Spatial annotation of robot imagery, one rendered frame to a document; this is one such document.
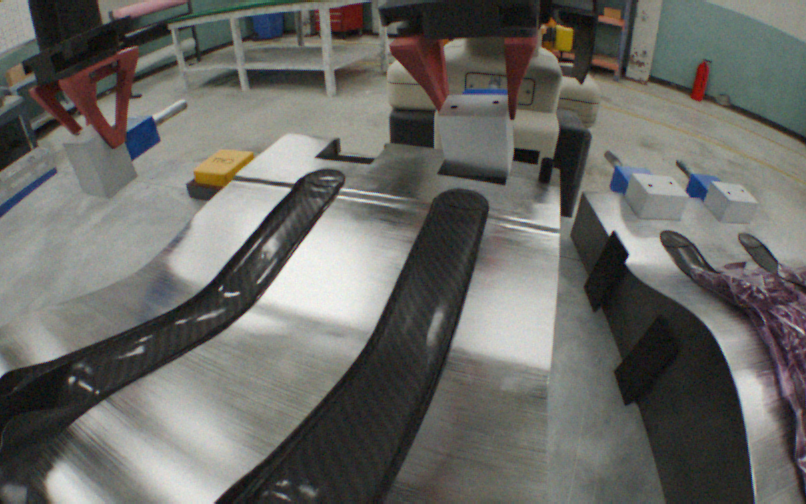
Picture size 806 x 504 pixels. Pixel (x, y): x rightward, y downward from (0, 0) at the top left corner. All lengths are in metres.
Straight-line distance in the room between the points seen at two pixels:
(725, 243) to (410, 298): 0.31
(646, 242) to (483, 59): 0.46
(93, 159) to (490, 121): 0.30
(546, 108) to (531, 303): 0.55
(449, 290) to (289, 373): 0.10
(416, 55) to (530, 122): 0.45
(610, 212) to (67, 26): 0.47
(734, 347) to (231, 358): 0.25
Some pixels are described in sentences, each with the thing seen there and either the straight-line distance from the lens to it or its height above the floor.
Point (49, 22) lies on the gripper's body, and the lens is 0.34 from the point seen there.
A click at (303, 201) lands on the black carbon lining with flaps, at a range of 0.30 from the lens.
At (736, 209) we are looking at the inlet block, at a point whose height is 0.87.
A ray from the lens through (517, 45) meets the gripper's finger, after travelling 0.25.
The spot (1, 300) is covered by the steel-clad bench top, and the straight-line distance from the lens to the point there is 0.60.
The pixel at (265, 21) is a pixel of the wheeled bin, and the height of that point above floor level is 0.38.
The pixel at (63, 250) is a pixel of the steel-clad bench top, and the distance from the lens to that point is 0.59.
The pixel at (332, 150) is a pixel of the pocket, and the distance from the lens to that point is 0.37.
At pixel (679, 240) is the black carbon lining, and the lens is 0.38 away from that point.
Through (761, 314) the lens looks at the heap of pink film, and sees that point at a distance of 0.26.
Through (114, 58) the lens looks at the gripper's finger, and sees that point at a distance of 0.33.
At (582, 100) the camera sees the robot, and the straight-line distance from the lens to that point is 1.01.
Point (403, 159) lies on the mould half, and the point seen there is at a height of 0.89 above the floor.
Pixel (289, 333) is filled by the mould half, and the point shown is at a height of 0.89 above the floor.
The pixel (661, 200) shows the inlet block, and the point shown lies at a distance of 0.38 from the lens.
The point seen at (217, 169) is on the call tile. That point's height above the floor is 0.84.
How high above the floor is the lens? 1.04
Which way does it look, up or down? 40 degrees down
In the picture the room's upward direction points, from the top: 1 degrees counter-clockwise
